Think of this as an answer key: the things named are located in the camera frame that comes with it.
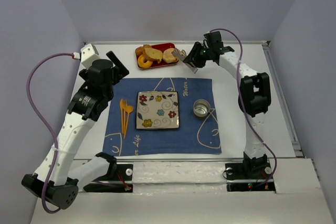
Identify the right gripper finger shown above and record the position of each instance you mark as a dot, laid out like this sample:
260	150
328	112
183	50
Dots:
190	60
196	49

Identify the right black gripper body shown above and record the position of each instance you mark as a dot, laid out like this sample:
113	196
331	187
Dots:
197	54

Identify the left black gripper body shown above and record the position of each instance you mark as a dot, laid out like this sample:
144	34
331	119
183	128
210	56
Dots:
115	69

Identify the metal tongs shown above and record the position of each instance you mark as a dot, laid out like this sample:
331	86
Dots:
182	56

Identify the pale speckled bagel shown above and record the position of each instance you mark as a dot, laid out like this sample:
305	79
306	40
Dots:
168	56

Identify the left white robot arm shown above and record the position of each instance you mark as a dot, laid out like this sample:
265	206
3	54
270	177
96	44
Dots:
53	181

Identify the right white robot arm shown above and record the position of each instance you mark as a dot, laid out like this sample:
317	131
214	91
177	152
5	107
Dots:
254	99

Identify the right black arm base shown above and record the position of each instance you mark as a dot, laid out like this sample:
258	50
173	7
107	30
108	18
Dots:
239	180

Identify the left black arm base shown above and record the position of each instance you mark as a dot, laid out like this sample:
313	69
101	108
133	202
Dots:
118	182

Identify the sliced bread loaf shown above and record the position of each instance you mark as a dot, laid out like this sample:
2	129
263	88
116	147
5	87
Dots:
153	55

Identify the red rectangular tray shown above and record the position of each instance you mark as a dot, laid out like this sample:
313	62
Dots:
161	47

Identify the orange plastic fork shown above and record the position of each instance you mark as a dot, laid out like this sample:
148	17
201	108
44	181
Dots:
124	114

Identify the yellow glazed donut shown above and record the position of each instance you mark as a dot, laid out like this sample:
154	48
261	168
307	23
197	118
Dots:
143	62

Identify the orange plastic spoon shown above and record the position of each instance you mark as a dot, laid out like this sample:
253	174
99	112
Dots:
128	109

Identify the brown croissant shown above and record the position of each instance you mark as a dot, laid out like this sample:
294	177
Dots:
141	50

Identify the small metal cup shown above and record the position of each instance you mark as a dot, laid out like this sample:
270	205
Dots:
201	108

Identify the square floral ceramic plate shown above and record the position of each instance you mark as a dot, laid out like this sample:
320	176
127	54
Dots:
157	110

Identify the blue cloth placemat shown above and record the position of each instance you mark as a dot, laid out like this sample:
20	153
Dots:
194	136

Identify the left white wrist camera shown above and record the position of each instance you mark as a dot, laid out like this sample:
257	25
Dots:
87	55

